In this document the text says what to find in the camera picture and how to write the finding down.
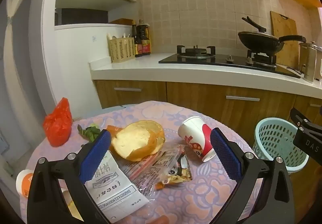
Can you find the small dark sauce bottle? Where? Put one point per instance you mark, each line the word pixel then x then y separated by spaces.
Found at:
pixel 137 43

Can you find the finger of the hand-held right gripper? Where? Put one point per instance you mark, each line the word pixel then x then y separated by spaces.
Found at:
pixel 305 122

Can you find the pink floral tablecloth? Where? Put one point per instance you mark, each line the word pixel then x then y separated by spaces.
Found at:
pixel 201 188

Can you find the white paper receipt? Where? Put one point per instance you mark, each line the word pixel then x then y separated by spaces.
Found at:
pixel 113 183

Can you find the gold black snack wrapper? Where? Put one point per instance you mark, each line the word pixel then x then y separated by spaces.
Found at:
pixel 179 173

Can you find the green vegetable scraps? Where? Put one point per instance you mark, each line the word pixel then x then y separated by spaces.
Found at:
pixel 90 132

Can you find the black wok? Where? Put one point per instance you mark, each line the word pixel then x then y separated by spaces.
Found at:
pixel 261 44

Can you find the cut bread bun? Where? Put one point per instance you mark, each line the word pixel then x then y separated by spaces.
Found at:
pixel 135 141

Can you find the orange wrapper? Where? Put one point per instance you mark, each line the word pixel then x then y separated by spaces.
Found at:
pixel 113 129

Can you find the clear plastic snack wrapper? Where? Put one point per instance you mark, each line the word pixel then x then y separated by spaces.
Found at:
pixel 151 166

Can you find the large dark sauce bottle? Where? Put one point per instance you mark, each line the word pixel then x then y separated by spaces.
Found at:
pixel 144 38

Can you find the beige utensil basket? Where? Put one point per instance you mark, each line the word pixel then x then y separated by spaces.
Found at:
pixel 122 50

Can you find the red plastic bag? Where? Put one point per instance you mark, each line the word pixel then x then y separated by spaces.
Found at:
pixel 57 126

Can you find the red white paper cup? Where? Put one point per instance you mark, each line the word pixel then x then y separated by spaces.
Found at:
pixel 193 133

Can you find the wooden cutting board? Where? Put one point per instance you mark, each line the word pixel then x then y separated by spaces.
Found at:
pixel 284 28

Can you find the brown cardboard box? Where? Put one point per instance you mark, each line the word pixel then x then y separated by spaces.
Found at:
pixel 122 21

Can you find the light blue plastic basket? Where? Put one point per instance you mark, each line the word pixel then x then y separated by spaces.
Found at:
pixel 274 138

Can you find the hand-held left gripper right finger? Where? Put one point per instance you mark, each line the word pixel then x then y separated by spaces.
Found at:
pixel 226 156

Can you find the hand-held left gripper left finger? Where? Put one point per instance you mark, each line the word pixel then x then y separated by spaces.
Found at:
pixel 96 156

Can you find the black gas stove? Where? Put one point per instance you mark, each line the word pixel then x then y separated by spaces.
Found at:
pixel 221 60

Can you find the orange white small cup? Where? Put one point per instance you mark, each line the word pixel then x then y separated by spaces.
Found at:
pixel 24 183

